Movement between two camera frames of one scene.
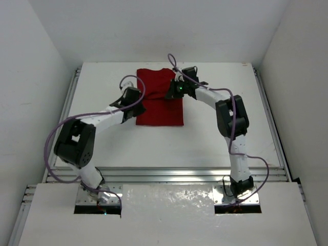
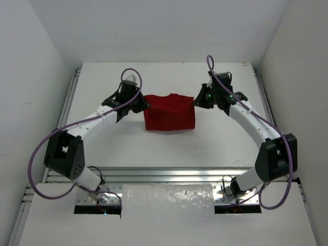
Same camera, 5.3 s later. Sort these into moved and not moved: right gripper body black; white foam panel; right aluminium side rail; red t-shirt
Moved: right gripper body black; red t-shirt
Not moved: right aluminium side rail; white foam panel
